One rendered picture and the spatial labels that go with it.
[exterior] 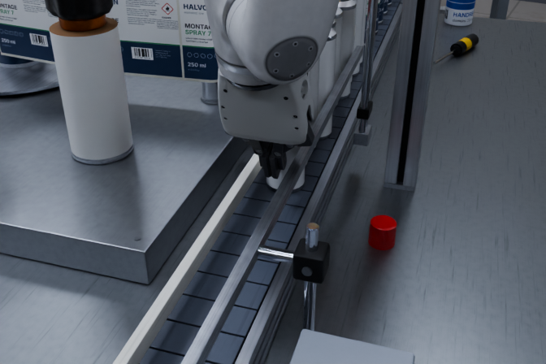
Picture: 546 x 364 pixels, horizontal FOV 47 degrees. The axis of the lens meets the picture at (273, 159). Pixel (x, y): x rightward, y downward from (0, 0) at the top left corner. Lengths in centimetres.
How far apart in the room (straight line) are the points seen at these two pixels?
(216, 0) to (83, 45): 31
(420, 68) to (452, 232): 22
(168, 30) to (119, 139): 23
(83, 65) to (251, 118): 26
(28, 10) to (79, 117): 34
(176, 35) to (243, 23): 53
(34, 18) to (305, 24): 75
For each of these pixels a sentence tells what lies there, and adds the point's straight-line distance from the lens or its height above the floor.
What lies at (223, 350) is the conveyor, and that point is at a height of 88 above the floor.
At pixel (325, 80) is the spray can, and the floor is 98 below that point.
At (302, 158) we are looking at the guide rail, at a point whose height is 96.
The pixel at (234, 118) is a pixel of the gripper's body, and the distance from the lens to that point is 70.
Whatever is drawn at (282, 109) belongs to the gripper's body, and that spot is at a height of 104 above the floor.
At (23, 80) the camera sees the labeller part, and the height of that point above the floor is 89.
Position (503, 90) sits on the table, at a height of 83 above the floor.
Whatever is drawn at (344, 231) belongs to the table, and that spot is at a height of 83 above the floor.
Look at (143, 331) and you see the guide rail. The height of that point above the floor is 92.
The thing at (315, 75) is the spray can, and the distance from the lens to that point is 87.
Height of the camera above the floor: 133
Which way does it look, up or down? 30 degrees down
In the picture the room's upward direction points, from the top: straight up
